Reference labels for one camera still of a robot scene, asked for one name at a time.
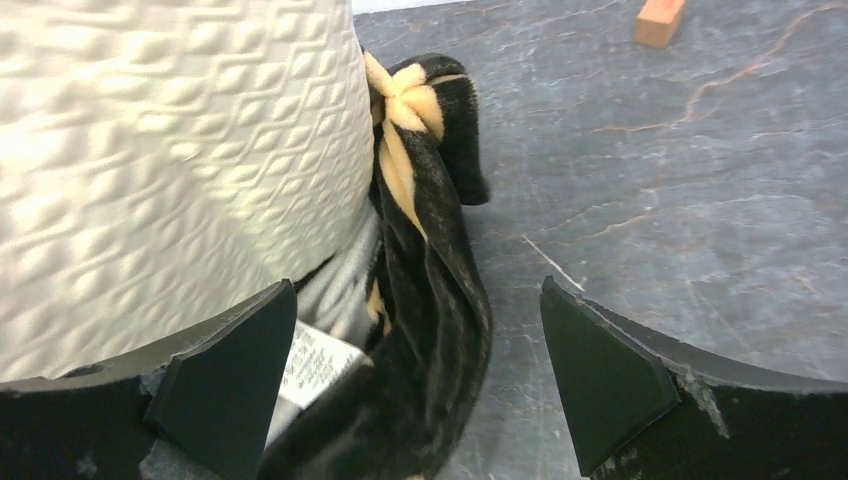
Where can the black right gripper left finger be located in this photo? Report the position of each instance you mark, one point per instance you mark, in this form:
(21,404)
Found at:
(194,405)

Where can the small wooden cube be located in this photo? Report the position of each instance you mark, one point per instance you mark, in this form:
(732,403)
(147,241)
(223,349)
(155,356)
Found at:
(657,22)

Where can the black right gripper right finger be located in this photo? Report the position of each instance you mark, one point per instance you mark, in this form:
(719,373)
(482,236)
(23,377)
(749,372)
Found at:
(640,404)

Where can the black pillowcase with yellow flowers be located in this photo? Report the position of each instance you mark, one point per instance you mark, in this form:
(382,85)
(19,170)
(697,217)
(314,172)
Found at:
(400,412)

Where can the white pillow with yellow edge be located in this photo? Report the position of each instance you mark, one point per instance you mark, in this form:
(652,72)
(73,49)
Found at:
(162,161)

